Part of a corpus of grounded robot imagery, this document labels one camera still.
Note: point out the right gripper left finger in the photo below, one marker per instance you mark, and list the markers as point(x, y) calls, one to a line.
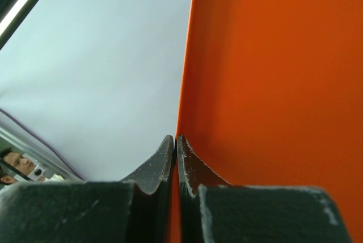
point(133, 209)

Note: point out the person face behind enclosure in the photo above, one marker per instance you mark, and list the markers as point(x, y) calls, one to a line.
point(18, 161)

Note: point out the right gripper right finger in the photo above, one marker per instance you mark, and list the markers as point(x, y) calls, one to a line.
point(213, 210)

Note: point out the orange box lid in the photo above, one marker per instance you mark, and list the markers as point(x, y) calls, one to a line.
point(272, 95)

